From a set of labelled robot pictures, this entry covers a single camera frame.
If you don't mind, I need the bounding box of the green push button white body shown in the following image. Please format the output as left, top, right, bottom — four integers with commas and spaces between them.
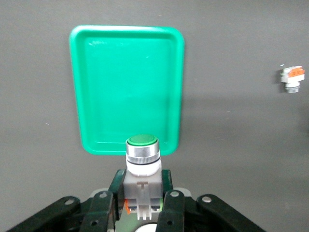
122, 134, 163, 221

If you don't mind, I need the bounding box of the green plastic tray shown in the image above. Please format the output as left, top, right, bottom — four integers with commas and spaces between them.
69, 25, 185, 156

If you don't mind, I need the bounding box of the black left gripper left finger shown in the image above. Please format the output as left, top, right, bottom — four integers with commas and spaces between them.
6, 169, 126, 232

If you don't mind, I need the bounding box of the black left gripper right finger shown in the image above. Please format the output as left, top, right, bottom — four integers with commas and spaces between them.
156, 169, 267, 232

